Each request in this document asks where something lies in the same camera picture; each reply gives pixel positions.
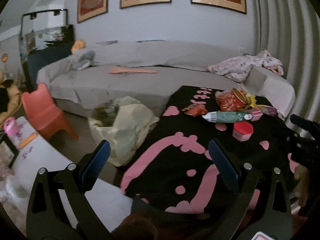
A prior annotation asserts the black pink patterned tablecloth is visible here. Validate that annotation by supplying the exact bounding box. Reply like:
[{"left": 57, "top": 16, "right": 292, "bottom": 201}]
[{"left": 114, "top": 86, "right": 296, "bottom": 213}]

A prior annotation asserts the yellow beanbag lounger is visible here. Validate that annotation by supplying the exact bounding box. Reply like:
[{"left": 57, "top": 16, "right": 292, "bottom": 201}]
[{"left": 0, "top": 69, "right": 22, "bottom": 128}]

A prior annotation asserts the red snack packet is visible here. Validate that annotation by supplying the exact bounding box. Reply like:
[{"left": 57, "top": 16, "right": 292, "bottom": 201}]
[{"left": 182, "top": 103, "right": 208, "bottom": 116}]

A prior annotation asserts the dark fish tank cabinet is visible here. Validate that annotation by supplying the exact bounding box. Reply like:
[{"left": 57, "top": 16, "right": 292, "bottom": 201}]
[{"left": 22, "top": 42, "right": 74, "bottom": 92}]

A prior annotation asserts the white low table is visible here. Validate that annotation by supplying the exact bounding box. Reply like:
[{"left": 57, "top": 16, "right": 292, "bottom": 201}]
[{"left": 3, "top": 117, "right": 132, "bottom": 239}]

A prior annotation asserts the long pink shoehorn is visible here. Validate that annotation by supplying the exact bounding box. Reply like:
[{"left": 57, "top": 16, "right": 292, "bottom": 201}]
[{"left": 110, "top": 67, "right": 157, "bottom": 74}]

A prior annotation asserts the grey covered sofa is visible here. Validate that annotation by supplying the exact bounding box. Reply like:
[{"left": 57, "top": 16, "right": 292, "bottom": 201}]
[{"left": 36, "top": 39, "right": 296, "bottom": 120}]

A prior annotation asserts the grey shark plush toy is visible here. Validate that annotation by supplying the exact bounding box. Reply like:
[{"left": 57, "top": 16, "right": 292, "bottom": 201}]
[{"left": 70, "top": 50, "right": 95, "bottom": 70}]

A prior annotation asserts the pink toy bucket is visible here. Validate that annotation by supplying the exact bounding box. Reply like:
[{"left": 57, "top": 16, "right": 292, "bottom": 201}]
[{"left": 3, "top": 117, "right": 20, "bottom": 137}]

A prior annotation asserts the orange pencil case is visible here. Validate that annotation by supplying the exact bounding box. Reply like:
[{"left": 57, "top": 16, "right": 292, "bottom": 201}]
[{"left": 18, "top": 133, "right": 38, "bottom": 149}]

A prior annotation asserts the red plastic kids chair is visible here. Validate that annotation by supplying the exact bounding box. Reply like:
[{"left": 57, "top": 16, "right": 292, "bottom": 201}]
[{"left": 22, "top": 83, "right": 79, "bottom": 141}]

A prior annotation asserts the green white snack wrapper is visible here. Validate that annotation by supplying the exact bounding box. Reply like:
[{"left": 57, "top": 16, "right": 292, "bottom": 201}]
[{"left": 202, "top": 112, "right": 253, "bottom": 123}]

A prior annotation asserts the small pink wrapper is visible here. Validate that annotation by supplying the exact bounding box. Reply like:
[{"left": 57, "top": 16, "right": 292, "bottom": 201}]
[{"left": 248, "top": 107, "right": 263, "bottom": 121}]

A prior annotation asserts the grey pleated curtain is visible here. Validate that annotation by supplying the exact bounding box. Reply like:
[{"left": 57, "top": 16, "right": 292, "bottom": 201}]
[{"left": 246, "top": 0, "right": 319, "bottom": 121}]

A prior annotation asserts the black framed tablet box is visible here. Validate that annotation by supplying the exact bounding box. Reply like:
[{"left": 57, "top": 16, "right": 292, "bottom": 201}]
[{"left": 1, "top": 140, "right": 19, "bottom": 168}]

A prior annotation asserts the yellow trash bag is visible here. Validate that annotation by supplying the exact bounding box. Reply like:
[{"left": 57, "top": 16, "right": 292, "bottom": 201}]
[{"left": 88, "top": 96, "right": 159, "bottom": 167}]

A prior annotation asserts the pink floral blanket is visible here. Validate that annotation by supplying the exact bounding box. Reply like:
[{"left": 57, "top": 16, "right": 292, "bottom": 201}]
[{"left": 206, "top": 50, "right": 284, "bottom": 83}]

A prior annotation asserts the yellow face cushion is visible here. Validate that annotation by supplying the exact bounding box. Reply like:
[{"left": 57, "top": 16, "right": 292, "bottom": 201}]
[{"left": 71, "top": 40, "right": 86, "bottom": 54}]

